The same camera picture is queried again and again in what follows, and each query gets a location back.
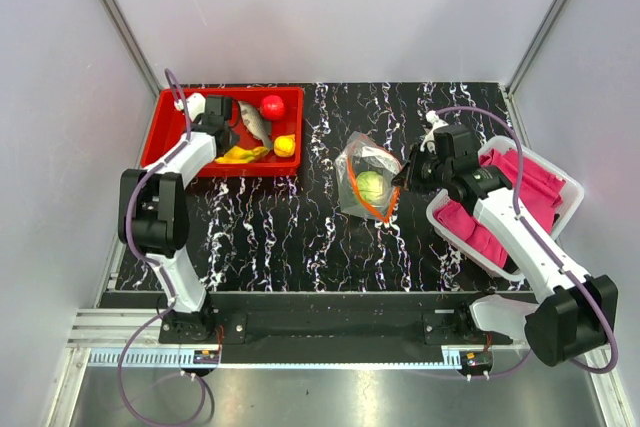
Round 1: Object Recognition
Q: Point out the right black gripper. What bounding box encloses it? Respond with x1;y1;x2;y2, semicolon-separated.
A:
392;144;452;195

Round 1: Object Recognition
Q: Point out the yellow fake banana bunch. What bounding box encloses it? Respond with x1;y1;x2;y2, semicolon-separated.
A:
214;146;270;165

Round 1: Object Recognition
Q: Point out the green fake cabbage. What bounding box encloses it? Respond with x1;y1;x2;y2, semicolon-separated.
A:
356;171;388;205

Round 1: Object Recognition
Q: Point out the clear zip top bag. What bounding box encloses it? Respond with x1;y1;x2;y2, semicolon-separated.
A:
334;132;401;223

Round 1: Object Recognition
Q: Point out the grey fake fish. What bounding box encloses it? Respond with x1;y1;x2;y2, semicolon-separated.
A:
238;100;273;151

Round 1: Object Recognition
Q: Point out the red fake apple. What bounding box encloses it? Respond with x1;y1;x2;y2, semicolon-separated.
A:
259;94;287;121

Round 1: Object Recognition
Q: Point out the yellow orange fake fruit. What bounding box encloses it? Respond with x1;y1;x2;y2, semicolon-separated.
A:
273;134;296;158

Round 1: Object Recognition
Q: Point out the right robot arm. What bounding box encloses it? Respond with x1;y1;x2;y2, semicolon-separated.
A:
392;125;619;374

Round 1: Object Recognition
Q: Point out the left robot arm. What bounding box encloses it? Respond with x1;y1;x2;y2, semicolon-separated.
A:
118;95;239;343

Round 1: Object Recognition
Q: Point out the red plastic bin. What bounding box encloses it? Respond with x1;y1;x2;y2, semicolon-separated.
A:
140;86;304;178

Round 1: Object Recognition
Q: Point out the pink cloth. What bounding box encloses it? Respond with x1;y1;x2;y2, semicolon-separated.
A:
434;149;566;268

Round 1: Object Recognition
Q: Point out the white plastic basket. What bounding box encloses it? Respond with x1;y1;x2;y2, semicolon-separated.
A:
426;136;584;282

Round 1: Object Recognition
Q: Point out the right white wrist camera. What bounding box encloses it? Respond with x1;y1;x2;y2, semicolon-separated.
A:
420;111;448;153

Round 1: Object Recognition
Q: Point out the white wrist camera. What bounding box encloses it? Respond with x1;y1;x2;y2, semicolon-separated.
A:
186;93;206;123
420;111;448;153

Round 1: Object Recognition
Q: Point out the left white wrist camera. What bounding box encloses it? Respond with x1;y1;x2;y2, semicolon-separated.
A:
186;93;206;123

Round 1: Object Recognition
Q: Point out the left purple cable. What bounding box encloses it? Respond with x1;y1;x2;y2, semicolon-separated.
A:
117;67;214;422

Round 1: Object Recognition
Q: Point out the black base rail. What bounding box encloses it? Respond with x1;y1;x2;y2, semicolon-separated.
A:
159;292;511;345

